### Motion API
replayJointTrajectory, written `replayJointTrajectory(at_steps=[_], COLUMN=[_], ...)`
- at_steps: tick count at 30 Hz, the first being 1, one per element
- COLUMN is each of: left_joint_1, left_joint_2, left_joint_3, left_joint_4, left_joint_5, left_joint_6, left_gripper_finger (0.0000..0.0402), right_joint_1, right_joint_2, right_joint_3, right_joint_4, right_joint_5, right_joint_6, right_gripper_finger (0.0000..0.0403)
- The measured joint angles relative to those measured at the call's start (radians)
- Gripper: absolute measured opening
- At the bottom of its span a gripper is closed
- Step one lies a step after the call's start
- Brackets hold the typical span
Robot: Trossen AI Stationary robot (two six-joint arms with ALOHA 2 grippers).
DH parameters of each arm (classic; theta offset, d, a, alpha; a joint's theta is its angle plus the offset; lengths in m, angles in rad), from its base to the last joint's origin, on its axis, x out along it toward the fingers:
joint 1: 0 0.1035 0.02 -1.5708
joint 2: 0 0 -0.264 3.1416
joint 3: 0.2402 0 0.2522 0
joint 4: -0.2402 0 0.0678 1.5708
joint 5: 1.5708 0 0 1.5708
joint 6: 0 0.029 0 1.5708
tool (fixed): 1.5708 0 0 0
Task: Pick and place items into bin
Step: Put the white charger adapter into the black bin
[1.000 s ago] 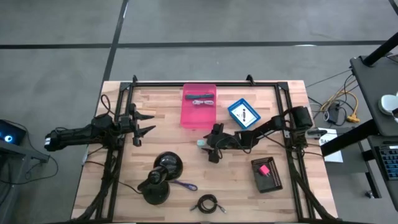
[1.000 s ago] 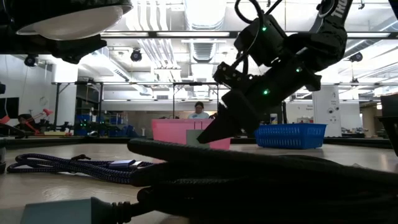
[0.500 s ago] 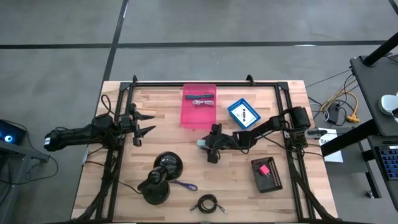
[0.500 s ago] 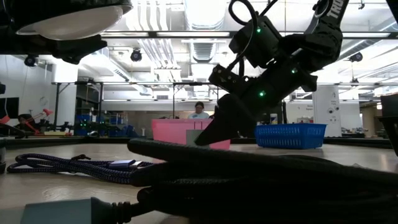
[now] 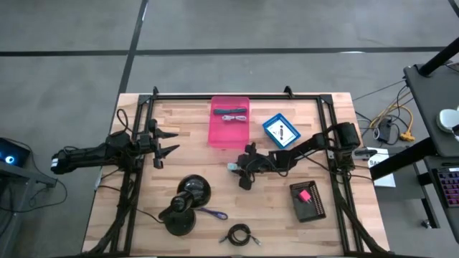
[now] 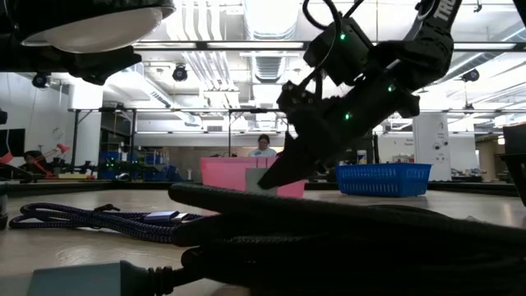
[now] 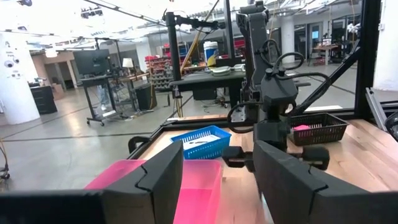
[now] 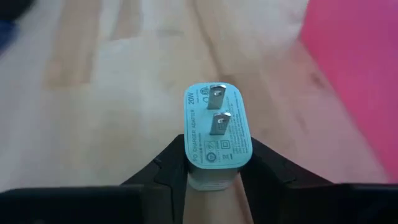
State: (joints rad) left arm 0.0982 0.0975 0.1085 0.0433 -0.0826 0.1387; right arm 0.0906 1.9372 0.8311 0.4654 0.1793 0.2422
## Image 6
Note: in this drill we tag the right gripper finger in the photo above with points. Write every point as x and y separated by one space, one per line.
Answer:
293 164

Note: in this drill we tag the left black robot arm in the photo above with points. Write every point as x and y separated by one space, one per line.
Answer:
94 66

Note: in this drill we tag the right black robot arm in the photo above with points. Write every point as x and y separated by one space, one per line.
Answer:
427 53

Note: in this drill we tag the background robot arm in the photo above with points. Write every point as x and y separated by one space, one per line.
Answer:
224 155

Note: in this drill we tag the translucent pink plastic bin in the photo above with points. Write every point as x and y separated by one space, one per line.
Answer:
222 174

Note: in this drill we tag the black computer monitor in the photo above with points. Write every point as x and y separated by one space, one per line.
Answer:
370 144

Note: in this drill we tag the person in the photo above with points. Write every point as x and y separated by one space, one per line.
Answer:
30 159
263 141

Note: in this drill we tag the white and blue canister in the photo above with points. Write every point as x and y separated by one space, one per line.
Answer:
361 157

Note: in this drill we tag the grey charger block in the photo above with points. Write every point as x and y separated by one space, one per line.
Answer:
251 177

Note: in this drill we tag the blue slotted plastic basket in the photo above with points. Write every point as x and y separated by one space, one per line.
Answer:
382 181

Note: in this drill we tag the shelf with blue bins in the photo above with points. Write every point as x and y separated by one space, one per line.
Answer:
156 170

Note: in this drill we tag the dark box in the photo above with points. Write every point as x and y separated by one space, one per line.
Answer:
515 140

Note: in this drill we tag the dark slotted plastic basket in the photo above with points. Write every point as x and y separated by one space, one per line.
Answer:
515 172

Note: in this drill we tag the dark cylindrical object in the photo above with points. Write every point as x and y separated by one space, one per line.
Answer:
3 205

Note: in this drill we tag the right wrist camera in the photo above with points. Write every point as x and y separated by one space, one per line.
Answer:
337 53

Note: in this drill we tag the black ceiling-mounted camera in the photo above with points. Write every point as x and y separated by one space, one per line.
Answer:
470 75
40 80
180 73

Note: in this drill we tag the black aluminium table frame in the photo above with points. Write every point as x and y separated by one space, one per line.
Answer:
123 187

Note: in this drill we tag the dark wall monitor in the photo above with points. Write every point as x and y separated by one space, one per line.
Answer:
12 141

